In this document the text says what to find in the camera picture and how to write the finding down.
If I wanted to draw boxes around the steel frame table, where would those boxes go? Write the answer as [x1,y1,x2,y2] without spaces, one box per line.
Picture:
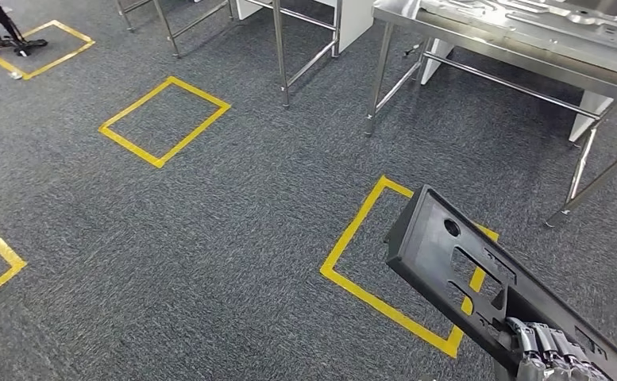
[114,0,343,110]

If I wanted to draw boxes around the stainless steel workbench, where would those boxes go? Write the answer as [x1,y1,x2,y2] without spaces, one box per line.
[364,0,617,229]

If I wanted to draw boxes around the black plastic frame part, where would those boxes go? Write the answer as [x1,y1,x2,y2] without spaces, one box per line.
[384,183,617,381]

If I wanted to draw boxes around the black tripod stand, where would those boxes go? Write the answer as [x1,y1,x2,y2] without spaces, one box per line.
[0,0,49,57]

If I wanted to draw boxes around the pressed sheet metal panel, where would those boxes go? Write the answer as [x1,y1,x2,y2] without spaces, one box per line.
[421,0,617,80]

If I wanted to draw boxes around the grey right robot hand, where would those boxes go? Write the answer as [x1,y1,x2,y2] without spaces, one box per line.
[505,316,612,381]

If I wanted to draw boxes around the white support panel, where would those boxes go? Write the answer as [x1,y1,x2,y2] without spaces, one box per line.
[421,38,455,87]
[568,90,615,144]

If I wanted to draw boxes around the white panel board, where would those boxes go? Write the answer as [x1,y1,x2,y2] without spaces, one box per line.
[234,0,376,54]

